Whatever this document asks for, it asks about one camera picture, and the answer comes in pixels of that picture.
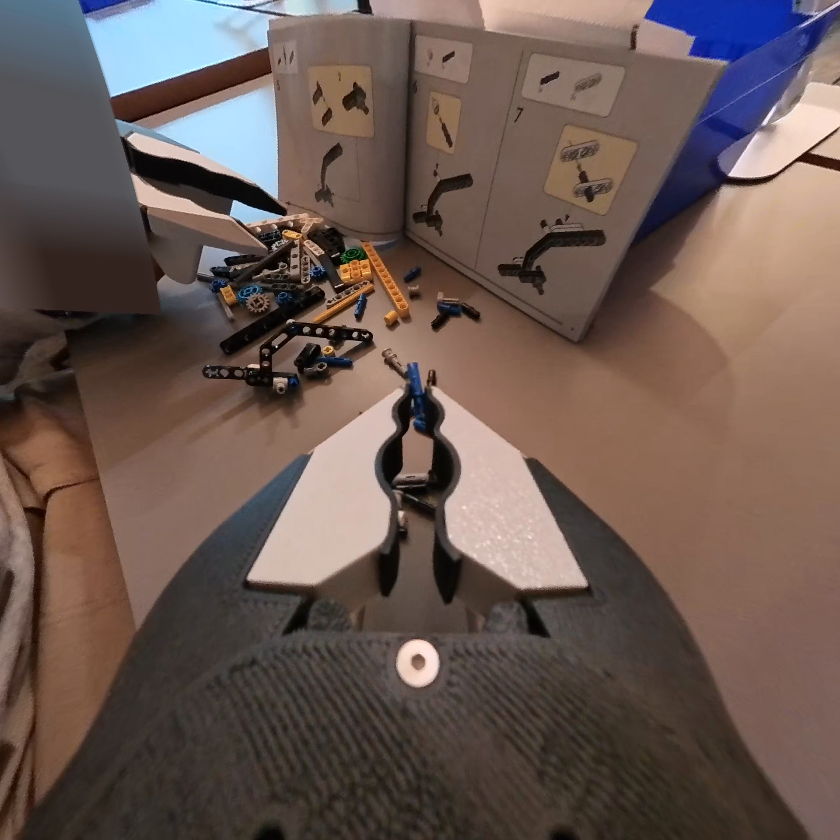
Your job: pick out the blue lego axle pin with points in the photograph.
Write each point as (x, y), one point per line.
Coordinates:
(415, 394)

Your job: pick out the open lego instruction booklet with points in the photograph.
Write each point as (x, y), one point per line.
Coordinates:
(499, 216)

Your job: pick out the pale fuzzy garment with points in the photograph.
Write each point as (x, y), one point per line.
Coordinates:
(13, 590)

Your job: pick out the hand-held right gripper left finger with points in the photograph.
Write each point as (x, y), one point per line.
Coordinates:
(328, 525)

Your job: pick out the blue plastic bin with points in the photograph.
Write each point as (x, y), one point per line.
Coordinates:
(735, 98)

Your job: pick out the tan leather seat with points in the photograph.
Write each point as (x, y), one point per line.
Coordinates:
(72, 525)

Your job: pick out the long black lego beam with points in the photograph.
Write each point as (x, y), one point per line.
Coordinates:
(269, 321)

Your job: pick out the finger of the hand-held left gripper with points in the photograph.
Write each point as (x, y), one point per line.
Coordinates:
(197, 229)
(164, 141)

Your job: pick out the white flat board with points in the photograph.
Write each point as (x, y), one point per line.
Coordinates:
(781, 144)

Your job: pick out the yellow square lego frame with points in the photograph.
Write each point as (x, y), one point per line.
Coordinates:
(354, 270)

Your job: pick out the pile of mixed lego pieces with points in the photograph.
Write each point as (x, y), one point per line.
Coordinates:
(282, 275)

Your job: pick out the large blue lego gear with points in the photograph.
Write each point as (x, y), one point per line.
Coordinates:
(249, 293)

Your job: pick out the green lego gear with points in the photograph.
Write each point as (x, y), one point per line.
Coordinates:
(352, 254)

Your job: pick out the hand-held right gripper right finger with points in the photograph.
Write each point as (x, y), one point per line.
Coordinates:
(505, 525)

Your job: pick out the long yellow lego beam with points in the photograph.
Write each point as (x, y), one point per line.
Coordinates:
(387, 282)

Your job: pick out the black and blue pin cluster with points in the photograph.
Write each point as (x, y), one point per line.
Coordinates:
(453, 308)

